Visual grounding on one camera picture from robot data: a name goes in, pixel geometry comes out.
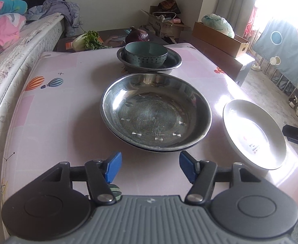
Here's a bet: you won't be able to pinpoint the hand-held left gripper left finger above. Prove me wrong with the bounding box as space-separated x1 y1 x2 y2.
47 151 123 205

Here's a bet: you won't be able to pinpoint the brown cardboard box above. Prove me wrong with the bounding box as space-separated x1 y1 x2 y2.
192 22 250 58

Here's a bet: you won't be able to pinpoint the white green plastic bag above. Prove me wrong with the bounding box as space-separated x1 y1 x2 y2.
202 13 235 38

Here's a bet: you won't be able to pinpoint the white plate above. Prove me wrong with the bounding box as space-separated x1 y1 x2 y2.
223 99 287 170

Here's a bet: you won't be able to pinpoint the white curtain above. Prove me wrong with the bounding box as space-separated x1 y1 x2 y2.
216 0 260 40

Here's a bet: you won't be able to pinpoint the pale green ceramic bowl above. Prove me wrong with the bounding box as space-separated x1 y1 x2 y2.
125 42 168 69

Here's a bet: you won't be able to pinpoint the pink and blue printed quilt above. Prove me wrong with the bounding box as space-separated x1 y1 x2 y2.
0 0 27 56

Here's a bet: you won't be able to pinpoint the grey purple clothes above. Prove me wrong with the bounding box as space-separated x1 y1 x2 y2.
24 0 81 37

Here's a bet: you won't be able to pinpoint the large dark cardboard box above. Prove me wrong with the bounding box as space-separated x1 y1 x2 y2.
190 37 256 87

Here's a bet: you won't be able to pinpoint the red cabbage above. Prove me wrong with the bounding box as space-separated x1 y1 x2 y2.
125 27 149 43

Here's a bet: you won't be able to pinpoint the green leafy cabbage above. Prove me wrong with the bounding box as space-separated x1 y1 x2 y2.
71 30 111 51

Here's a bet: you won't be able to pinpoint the white slippers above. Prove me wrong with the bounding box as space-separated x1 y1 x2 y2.
288 95 298 118

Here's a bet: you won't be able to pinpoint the large steel plate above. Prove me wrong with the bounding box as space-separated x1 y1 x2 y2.
100 73 213 151
102 117 205 154

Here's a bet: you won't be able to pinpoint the pink balloon-print tablecloth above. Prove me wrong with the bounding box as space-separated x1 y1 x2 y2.
1 43 298 209

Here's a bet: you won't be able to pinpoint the open cardboard box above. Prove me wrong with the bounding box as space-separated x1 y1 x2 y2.
141 5 191 39

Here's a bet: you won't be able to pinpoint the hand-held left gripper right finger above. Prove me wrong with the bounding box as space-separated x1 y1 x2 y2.
179 150 263 205

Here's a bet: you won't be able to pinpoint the dark snack bag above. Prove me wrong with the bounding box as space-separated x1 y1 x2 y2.
157 0 181 15

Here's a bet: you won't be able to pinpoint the white quilted mattress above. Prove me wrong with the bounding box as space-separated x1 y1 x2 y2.
0 13 64 143

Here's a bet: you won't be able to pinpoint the blue cloth with circles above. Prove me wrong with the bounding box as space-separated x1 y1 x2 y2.
252 18 298 97

